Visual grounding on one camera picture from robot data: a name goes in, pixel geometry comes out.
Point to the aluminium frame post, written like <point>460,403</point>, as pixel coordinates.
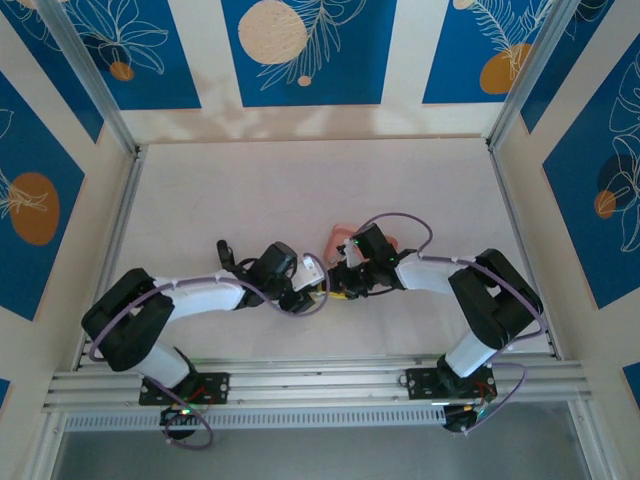
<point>520,75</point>
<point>91,75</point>

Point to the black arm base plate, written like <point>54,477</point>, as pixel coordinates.
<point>217,387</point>
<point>422,384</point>

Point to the wide aluminium base rail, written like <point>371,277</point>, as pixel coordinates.
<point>320,382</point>

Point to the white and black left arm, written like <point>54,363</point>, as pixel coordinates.
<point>200,295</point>

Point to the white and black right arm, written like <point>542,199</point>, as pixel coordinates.
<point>425,275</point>

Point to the pink plastic tray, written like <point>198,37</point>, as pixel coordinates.
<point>334,232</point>

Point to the aluminium table side rail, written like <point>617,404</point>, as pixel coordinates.
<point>116,240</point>
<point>520,250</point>

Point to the small black electronics box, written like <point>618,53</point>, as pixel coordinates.
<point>177,415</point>
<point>457,420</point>

